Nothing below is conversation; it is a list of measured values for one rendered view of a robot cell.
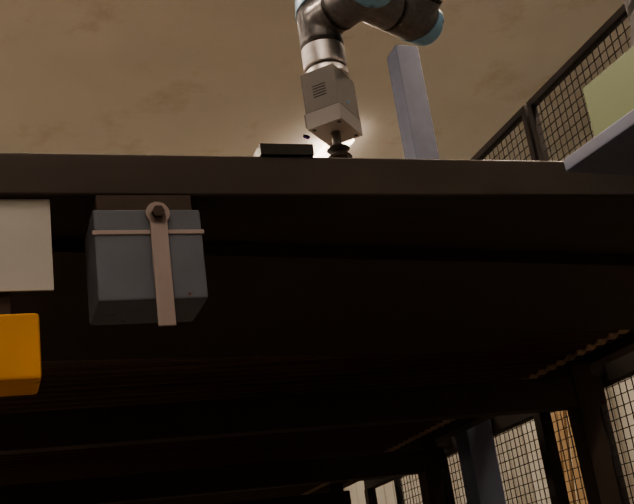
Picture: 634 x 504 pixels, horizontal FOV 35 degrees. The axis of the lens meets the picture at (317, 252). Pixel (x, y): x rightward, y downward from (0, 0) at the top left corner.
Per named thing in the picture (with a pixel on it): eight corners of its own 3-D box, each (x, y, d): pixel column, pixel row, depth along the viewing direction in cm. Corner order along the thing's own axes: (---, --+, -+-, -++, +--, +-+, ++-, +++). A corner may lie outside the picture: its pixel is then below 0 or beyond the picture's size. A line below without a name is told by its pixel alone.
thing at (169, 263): (215, 322, 122) (201, 185, 128) (99, 326, 117) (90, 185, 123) (197, 347, 132) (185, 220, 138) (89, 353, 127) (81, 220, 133)
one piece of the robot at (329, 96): (306, 82, 180) (318, 165, 174) (282, 62, 172) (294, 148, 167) (355, 64, 176) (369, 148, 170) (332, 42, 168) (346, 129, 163)
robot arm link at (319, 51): (293, 48, 172) (315, 67, 179) (296, 72, 171) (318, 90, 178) (332, 33, 169) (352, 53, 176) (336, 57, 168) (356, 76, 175)
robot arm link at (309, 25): (315, -25, 172) (283, 0, 178) (324, 30, 168) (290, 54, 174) (348, -11, 177) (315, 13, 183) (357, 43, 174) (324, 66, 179)
